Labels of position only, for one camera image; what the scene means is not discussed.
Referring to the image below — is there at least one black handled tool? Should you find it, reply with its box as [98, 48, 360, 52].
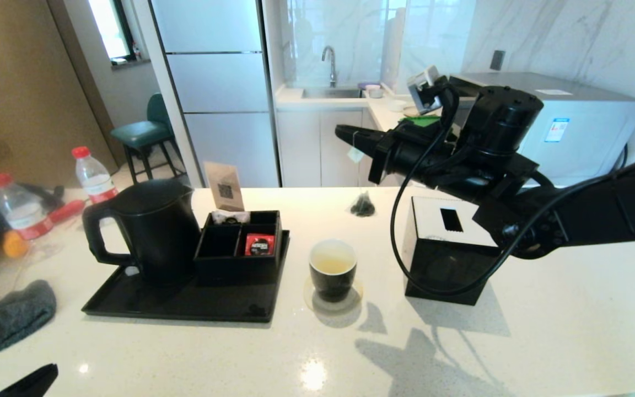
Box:
[20, 185, 66, 208]

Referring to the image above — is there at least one red Nescafe sachet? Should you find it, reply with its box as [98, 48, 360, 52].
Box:
[245, 233, 276, 256]

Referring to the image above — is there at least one black electric kettle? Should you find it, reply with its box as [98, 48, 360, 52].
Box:
[82, 179, 202, 287]

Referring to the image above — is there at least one black serving tray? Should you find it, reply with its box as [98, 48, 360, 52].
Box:
[82, 229, 290, 324]

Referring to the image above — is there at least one red handled tool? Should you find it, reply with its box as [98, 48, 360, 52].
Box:
[47, 200, 85, 224]

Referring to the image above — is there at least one white base cabinet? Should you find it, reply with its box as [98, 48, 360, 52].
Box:
[276, 107, 406, 188]

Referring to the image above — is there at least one black tissue box white lid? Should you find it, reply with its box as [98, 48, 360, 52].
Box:
[401, 196, 501, 306]

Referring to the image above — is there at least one black compartment organizer box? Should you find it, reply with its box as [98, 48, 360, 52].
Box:
[193, 210, 286, 286]

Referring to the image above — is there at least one black cup white inside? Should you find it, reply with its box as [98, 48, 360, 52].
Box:
[309, 239, 358, 303]

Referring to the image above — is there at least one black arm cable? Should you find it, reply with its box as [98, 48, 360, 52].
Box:
[389, 83, 635, 299]

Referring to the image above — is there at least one clear glass coaster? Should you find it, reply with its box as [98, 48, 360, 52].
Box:
[303, 276, 363, 314]

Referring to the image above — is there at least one dark grey cloth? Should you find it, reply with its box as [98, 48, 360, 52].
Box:
[0, 280, 57, 357]

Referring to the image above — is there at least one brown wooden door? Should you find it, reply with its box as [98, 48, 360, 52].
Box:
[0, 0, 119, 188]

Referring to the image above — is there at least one brown QR code card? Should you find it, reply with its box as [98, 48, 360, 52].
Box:
[203, 162, 245, 212]

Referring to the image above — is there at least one bright window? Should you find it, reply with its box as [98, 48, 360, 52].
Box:
[86, 0, 135, 63]

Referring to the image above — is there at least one green cutting board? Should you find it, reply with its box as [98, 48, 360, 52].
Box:
[403, 115, 443, 128]

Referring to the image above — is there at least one small orange object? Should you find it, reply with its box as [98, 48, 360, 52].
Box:
[3, 232, 30, 260]

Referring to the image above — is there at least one small red-capped water bottle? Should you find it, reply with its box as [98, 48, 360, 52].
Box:
[72, 146, 120, 205]

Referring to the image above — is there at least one chrome kitchen faucet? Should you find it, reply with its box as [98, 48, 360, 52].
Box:
[321, 46, 339, 89]

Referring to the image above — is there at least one steel kitchen sink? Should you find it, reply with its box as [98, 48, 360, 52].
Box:
[301, 87, 363, 100]

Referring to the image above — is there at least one green upholstered chair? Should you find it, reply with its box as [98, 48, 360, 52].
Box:
[110, 93, 185, 185]

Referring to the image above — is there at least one mesh green tea bag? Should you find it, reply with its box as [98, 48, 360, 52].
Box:
[347, 132, 377, 218]

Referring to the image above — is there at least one large red-capped water bottle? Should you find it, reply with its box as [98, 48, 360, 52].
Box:
[0, 173, 56, 241]

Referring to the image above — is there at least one silver microwave oven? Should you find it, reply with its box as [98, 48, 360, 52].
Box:
[450, 72, 635, 185]

